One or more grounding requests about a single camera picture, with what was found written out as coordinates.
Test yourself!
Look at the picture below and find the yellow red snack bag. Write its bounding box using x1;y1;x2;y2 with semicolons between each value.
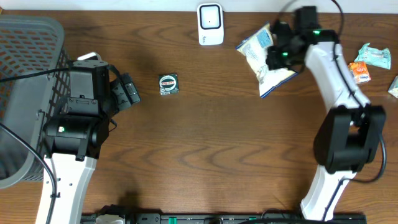
236;22;298;98

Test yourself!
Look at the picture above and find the green zam-buk box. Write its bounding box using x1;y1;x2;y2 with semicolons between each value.
159;73;179;95

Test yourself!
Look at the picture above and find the orange tissue pack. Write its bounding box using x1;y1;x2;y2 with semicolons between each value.
348;62;371;84

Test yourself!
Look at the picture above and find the teal kleenex tissue pack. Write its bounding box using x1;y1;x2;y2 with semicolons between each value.
387;76;398;98

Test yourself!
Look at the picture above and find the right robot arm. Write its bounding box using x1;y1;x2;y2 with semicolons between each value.
266;6;387;223

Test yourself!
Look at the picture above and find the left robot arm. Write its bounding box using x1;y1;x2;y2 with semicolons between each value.
35;59;141;223

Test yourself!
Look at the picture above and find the grey plastic mesh basket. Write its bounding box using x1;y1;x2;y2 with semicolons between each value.
0;14;73;190

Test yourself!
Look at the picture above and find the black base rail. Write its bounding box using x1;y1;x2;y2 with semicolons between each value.
80;205;368;224

